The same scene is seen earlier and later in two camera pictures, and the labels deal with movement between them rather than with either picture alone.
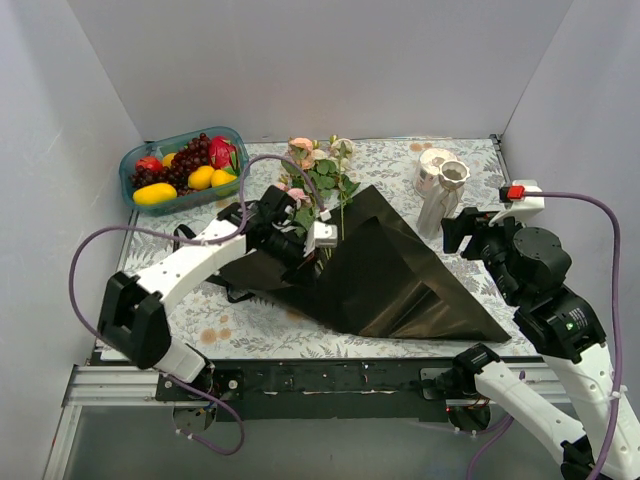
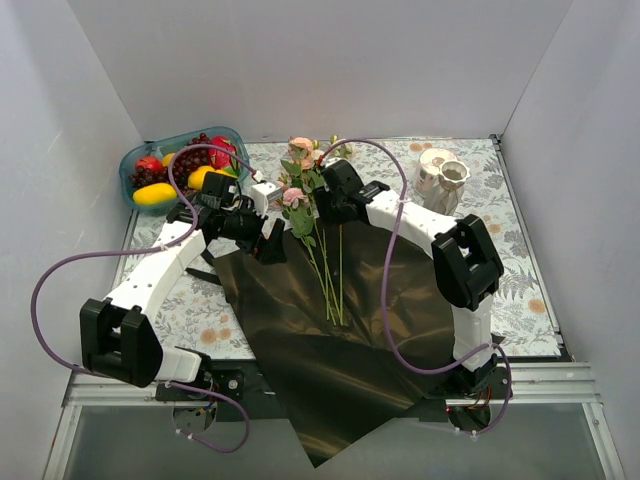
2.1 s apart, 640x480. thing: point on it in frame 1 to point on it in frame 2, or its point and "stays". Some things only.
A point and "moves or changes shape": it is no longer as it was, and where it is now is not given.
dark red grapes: x=194 y=154 stays
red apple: x=149 y=162 stays
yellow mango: x=154 y=193 stays
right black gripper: x=470 y=240 to x=327 y=205
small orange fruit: x=166 y=161 stays
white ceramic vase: x=441 y=201 stays
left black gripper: x=298 y=258 to x=263 y=237
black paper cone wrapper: x=377 y=282 moves or changes shape
